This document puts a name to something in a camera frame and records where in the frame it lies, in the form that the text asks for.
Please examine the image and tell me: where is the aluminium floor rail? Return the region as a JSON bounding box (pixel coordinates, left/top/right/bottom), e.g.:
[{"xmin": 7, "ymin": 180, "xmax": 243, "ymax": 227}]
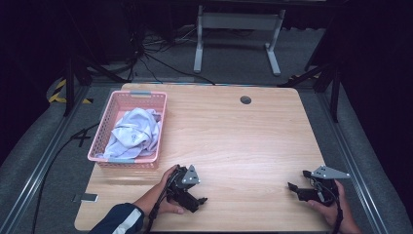
[
  {"xmin": 316, "ymin": 92, "xmax": 391, "ymax": 234},
  {"xmin": 0, "ymin": 86, "xmax": 91, "ymax": 234}
]

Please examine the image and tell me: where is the white printed towel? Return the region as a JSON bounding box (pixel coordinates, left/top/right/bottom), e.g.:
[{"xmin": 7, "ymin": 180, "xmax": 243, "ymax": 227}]
[{"xmin": 96, "ymin": 107, "xmax": 163, "ymax": 160}]

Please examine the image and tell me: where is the bundle of floor cables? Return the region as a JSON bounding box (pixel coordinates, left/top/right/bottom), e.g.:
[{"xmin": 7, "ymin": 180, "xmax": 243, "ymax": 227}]
[{"xmin": 130, "ymin": 25, "xmax": 217, "ymax": 86}]

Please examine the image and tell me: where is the person's right hand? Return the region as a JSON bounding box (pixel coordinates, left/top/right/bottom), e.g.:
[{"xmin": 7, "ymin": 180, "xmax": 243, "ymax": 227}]
[{"xmin": 306, "ymin": 179, "xmax": 354, "ymax": 228}]

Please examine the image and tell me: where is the person's left hand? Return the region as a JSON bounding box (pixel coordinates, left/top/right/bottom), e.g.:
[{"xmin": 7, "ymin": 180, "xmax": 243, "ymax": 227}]
[{"xmin": 157, "ymin": 165, "xmax": 185, "ymax": 215}]

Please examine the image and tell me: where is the grey metal desk frame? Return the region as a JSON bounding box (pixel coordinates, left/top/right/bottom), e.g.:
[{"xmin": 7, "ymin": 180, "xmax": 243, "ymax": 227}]
[{"xmin": 193, "ymin": 4, "xmax": 286, "ymax": 77}]

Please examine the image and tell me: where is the black floor cable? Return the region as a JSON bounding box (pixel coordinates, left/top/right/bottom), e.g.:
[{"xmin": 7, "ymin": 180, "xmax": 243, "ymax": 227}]
[{"xmin": 30, "ymin": 122, "xmax": 100, "ymax": 234}]

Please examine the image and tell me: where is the black tripod stand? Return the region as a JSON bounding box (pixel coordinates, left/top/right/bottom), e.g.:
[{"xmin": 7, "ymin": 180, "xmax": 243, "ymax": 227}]
[
  {"xmin": 62, "ymin": 55, "xmax": 131, "ymax": 118},
  {"xmin": 277, "ymin": 61, "xmax": 342, "ymax": 124}
]

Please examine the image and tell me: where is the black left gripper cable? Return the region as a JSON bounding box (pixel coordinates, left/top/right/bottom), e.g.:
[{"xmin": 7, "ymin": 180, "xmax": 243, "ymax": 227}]
[{"xmin": 144, "ymin": 169, "xmax": 178, "ymax": 234}]

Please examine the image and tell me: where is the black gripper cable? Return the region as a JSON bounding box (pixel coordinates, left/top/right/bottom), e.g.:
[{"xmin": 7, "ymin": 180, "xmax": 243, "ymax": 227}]
[
  {"xmin": 144, "ymin": 169, "xmax": 178, "ymax": 234},
  {"xmin": 330, "ymin": 188, "xmax": 345, "ymax": 234}
]

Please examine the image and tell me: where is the pink plastic basket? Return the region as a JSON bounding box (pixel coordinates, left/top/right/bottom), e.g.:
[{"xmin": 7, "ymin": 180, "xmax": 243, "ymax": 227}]
[{"xmin": 87, "ymin": 90, "xmax": 169, "ymax": 170}]

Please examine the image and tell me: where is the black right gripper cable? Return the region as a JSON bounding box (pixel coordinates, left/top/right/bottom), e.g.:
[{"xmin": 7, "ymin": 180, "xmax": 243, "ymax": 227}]
[{"xmin": 330, "ymin": 188, "xmax": 345, "ymax": 234}]

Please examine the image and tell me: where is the yellow black floor tape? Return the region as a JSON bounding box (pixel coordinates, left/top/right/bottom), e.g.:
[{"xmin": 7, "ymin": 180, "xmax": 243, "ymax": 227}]
[{"xmin": 48, "ymin": 78, "xmax": 94, "ymax": 105}]

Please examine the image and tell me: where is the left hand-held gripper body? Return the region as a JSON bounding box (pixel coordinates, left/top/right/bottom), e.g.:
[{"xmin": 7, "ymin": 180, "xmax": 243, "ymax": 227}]
[{"xmin": 167, "ymin": 164, "xmax": 201, "ymax": 198}]

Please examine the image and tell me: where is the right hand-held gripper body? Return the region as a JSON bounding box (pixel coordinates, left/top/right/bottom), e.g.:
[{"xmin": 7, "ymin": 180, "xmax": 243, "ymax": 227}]
[{"xmin": 296, "ymin": 165, "xmax": 351, "ymax": 208}]

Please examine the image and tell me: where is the grey metal table bracket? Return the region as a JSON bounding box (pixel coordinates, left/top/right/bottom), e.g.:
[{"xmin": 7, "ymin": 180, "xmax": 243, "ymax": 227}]
[{"xmin": 72, "ymin": 193, "xmax": 99, "ymax": 204}]

